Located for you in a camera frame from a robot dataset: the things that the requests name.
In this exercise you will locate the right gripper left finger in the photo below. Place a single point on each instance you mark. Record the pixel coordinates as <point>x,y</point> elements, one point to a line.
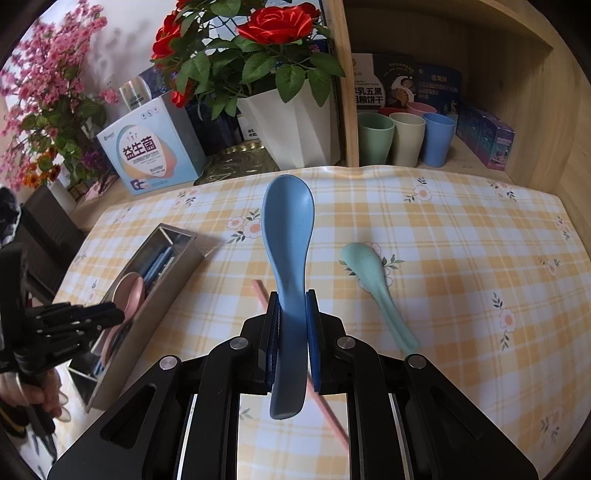
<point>242,365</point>

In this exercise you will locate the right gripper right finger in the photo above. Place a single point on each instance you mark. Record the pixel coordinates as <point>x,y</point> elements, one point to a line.
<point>342,364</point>

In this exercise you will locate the pink plastic spoon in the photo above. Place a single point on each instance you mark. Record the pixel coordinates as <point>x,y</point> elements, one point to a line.
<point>128,296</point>

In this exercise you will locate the blue chopstick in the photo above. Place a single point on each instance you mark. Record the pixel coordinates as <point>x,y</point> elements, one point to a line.
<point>157,265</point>
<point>159,276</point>

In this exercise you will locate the blue plastic spoon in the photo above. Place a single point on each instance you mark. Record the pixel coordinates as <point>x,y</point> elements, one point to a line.
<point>288,218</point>

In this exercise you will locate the person left hand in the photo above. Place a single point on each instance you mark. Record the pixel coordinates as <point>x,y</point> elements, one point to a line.
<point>20,394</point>

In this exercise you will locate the pink chopstick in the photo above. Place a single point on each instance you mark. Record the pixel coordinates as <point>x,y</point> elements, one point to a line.
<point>303,381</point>

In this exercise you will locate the dark wicker chair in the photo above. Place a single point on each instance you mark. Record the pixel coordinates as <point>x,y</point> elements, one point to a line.
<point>51,240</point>

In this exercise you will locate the teal plastic spoon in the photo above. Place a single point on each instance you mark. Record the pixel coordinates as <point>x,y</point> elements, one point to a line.
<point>367,266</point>

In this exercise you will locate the stainless steel utensil tray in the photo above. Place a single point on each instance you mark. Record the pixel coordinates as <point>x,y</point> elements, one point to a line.
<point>97,386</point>

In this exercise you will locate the yellow plaid floral tablecloth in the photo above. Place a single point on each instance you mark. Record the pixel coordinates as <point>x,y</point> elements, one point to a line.
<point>492,279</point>

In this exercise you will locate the gold embossed tin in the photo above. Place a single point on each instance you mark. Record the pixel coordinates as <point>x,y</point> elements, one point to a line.
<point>245,159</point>

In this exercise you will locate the light blue probiotic box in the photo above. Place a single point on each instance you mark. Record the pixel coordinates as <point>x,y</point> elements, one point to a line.
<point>154,147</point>

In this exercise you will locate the pink artificial flower bush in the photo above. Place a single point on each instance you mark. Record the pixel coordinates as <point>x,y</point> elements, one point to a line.
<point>50,124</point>

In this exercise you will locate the white geometric flower pot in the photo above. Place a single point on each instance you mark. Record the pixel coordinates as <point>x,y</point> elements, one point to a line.
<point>298,134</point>

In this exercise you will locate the green plastic cup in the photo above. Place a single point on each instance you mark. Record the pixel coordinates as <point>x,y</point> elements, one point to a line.
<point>376,134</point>

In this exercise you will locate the cream plastic cup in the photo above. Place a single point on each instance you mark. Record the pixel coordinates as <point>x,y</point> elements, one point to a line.
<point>409,133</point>

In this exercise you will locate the blue plastic cup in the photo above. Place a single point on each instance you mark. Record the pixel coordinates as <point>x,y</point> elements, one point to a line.
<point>440,130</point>

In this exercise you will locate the pink plastic cup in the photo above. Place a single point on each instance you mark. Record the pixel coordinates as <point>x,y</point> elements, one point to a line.
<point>420,109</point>

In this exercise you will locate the purple small box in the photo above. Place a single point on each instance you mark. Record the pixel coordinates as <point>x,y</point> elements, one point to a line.
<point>489,138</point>

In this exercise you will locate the white biscuit package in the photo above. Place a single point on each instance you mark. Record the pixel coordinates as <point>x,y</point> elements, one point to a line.
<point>369,90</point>

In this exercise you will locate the red rose plant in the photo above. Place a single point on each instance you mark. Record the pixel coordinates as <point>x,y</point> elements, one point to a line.
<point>220,52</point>

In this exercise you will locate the wooden shelf unit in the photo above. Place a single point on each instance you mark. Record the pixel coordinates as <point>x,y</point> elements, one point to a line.
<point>514,64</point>

